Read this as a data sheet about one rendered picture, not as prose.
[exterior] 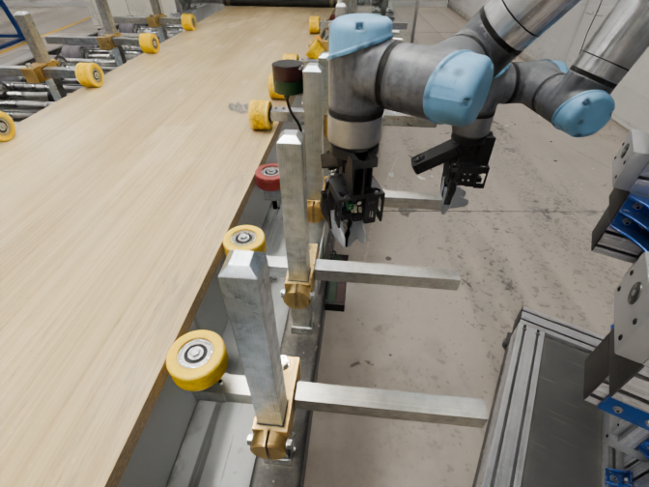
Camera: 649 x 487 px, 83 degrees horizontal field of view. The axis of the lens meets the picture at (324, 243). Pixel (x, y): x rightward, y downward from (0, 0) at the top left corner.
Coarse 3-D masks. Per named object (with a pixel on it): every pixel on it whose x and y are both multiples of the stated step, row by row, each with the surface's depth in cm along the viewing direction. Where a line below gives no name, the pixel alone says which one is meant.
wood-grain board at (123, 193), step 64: (128, 64) 158; (192, 64) 158; (256, 64) 158; (64, 128) 108; (128, 128) 108; (192, 128) 108; (0, 192) 82; (64, 192) 82; (128, 192) 82; (192, 192) 82; (0, 256) 67; (64, 256) 67; (128, 256) 67; (192, 256) 67; (0, 320) 56; (64, 320) 56; (128, 320) 56; (192, 320) 59; (0, 384) 48; (64, 384) 48; (128, 384) 48; (0, 448) 42; (64, 448) 42; (128, 448) 43
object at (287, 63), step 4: (280, 60) 70; (284, 60) 70; (288, 60) 70; (292, 60) 70; (296, 60) 70; (276, 64) 68; (280, 64) 68; (284, 64) 68; (288, 64) 68; (292, 64) 68; (296, 64) 68; (300, 64) 68; (284, 68) 66; (288, 68) 66; (276, 80) 69; (296, 80) 68; (284, 96) 72; (288, 96) 72; (288, 100) 73; (288, 104) 73; (292, 112) 74; (292, 116) 75; (296, 120) 75; (300, 128) 76
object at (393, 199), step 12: (264, 192) 91; (276, 192) 90; (396, 192) 90; (408, 192) 90; (420, 192) 90; (384, 204) 90; (396, 204) 89; (408, 204) 89; (420, 204) 89; (432, 204) 88
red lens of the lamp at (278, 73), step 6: (300, 66) 67; (276, 72) 67; (282, 72) 67; (288, 72) 67; (294, 72) 67; (300, 72) 68; (276, 78) 68; (282, 78) 67; (288, 78) 67; (294, 78) 68; (300, 78) 68
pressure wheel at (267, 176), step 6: (258, 168) 89; (264, 168) 90; (270, 168) 88; (276, 168) 90; (258, 174) 87; (264, 174) 88; (270, 174) 88; (276, 174) 88; (258, 180) 87; (264, 180) 86; (270, 180) 86; (276, 180) 86; (258, 186) 89; (264, 186) 87; (270, 186) 87; (276, 186) 87; (276, 204) 95
